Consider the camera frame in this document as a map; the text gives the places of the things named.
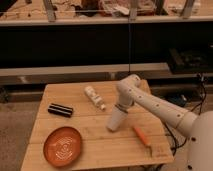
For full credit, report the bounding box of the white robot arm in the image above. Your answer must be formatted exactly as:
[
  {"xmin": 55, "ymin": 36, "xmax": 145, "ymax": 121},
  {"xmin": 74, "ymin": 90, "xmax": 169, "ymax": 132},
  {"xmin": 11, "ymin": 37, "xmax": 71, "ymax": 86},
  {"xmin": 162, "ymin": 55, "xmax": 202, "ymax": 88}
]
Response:
[{"xmin": 116, "ymin": 74, "xmax": 213, "ymax": 171}]

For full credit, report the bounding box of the orange ceramic bowl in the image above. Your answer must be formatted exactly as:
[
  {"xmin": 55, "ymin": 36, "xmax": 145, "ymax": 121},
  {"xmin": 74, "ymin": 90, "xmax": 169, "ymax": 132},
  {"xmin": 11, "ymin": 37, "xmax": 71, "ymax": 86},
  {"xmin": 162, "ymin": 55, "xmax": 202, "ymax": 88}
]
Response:
[{"xmin": 43, "ymin": 126, "xmax": 82, "ymax": 167}]

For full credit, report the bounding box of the white tube bottle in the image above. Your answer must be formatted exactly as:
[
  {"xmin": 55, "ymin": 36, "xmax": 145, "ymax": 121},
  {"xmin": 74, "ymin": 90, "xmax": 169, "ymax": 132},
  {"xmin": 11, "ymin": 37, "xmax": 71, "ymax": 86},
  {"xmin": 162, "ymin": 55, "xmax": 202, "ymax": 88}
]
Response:
[{"xmin": 84, "ymin": 86, "xmax": 106, "ymax": 111}]

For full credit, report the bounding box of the orange carrot toy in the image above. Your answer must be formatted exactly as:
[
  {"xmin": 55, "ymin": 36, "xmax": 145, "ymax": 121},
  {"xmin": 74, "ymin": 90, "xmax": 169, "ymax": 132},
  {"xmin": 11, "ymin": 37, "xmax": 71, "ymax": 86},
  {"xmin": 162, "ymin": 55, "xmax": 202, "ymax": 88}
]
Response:
[{"xmin": 133, "ymin": 126, "xmax": 152, "ymax": 157}]

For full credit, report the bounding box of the black striped case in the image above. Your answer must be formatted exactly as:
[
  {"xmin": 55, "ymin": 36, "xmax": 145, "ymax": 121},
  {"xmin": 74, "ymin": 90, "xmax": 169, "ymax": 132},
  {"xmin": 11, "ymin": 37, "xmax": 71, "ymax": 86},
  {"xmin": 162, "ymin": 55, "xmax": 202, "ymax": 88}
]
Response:
[{"xmin": 48, "ymin": 104, "xmax": 73, "ymax": 117}]

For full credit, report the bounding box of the wooden table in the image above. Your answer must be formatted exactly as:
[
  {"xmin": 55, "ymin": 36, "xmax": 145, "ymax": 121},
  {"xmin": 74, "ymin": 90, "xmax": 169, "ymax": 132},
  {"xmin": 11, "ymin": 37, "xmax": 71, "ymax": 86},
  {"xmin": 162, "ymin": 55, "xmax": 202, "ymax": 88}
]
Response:
[{"xmin": 21, "ymin": 81, "xmax": 173, "ymax": 171}]

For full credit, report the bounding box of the black power adapter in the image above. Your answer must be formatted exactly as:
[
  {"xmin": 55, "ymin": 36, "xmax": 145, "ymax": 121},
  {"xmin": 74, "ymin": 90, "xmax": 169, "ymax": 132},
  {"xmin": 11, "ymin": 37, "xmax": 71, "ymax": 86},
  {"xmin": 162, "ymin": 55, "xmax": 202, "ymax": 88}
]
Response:
[{"xmin": 166, "ymin": 93, "xmax": 187, "ymax": 107}]

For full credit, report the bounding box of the black box on shelf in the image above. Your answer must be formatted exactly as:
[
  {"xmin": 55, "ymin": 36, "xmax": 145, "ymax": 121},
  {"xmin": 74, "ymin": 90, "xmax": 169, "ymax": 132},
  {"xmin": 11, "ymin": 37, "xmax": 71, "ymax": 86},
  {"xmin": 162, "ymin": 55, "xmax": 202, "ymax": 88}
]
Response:
[{"xmin": 167, "ymin": 48, "xmax": 213, "ymax": 74}]

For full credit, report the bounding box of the black cable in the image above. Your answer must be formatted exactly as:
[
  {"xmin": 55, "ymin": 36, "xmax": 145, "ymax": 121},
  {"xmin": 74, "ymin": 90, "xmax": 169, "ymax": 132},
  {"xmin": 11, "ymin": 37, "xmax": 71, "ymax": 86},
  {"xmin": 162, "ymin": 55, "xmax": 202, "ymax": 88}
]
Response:
[{"xmin": 164, "ymin": 74, "xmax": 208, "ymax": 148}]

